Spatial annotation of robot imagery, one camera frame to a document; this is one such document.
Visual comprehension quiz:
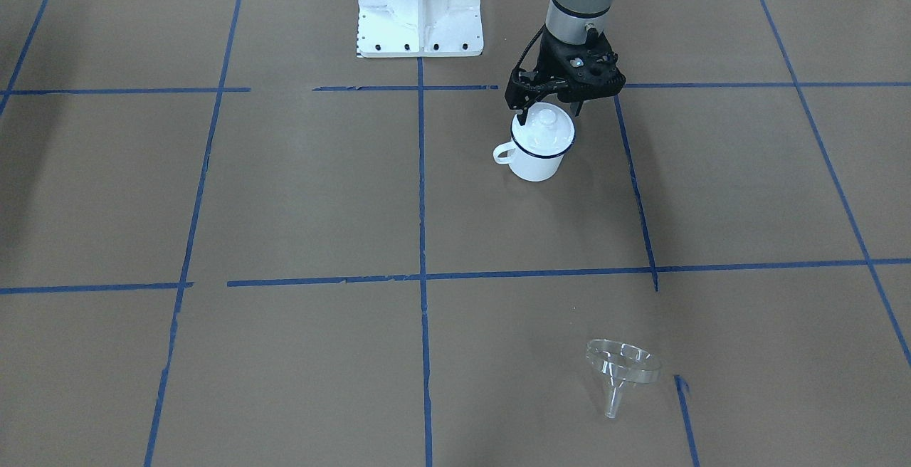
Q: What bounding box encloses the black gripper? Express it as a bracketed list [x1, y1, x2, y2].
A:
[505, 28, 627, 126]

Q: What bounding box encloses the white enamel mug lid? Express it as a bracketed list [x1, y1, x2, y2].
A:
[510, 103, 576, 155]

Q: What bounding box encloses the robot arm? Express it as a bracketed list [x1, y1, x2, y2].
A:
[505, 0, 627, 124]

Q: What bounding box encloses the clear glass funnel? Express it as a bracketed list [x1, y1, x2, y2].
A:
[586, 338, 663, 419]

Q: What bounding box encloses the white enamel mug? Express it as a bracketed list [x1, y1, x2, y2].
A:
[492, 142, 567, 182]

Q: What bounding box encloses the brown paper table cover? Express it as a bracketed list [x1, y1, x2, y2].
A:
[2, 0, 909, 466]

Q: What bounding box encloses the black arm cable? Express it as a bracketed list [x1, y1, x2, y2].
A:
[511, 26, 549, 90]

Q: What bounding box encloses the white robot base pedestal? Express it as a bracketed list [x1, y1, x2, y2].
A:
[356, 0, 485, 58]

